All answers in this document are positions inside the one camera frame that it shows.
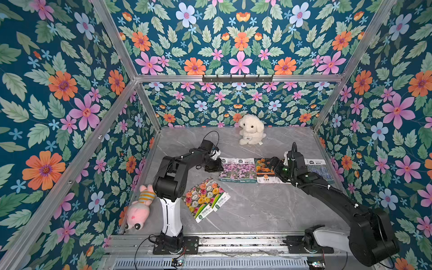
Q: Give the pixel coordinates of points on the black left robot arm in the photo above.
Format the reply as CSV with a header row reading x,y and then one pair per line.
x,y
170,184

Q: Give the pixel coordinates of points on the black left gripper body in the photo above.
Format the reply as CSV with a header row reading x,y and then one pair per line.
x,y
213,165

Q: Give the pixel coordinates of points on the aluminium front rail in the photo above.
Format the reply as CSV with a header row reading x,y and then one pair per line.
x,y
223,244

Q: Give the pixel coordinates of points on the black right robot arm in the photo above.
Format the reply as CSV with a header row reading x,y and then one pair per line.
x,y
370,238

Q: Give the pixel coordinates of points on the pink flowers seed packet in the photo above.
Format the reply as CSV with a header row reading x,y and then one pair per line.
x,y
230,170

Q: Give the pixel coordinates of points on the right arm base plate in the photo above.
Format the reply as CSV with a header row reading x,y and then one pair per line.
x,y
303,244

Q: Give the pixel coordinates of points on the marigold seed packet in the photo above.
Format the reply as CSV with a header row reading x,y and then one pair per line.
x,y
282,171
264,171

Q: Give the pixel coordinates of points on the pink cosmos seed packet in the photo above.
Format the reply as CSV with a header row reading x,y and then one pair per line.
x,y
246,170

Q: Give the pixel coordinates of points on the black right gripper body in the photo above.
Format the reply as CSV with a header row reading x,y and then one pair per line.
x,y
279,165

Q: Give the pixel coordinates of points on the white plush dog toy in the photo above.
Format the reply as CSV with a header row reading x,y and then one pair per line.
x,y
252,130

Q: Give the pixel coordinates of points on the black hook rail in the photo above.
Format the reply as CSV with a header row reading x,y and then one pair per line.
x,y
237,79

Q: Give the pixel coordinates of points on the pink plush toy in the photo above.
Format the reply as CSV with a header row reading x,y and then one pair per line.
x,y
139,210

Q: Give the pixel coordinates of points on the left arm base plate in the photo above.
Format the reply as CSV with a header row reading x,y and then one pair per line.
x,y
188,245

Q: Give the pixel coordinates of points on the lavender seed packet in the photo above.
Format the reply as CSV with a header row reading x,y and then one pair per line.
x,y
326,174
312,165

